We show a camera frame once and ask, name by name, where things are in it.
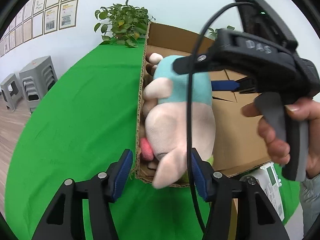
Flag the white green medicine box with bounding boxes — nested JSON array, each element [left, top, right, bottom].
[[240, 162, 285, 221]]

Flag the pink teal plush toy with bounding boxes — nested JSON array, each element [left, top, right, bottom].
[[140, 53, 216, 189]]

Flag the person's right hand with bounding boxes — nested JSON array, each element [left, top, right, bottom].
[[241, 97, 320, 179]]

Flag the right potted plant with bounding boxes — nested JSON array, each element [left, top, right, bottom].
[[208, 25, 235, 40]]

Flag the potted plant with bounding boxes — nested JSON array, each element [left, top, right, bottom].
[[208, 25, 235, 40], [94, 0, 155, 48]]

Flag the large open cardboard box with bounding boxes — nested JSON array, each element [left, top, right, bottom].
[[135, 22, 269, 187]]

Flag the left potted plant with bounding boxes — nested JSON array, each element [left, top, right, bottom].
[[94, 0, 155, 48]]

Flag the grey plastic stool stack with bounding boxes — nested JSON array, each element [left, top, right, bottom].
[[19, 56, 57, 113]]

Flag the framed certificates on wall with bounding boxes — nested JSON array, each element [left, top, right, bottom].
[[1, 0, 79, 57]]

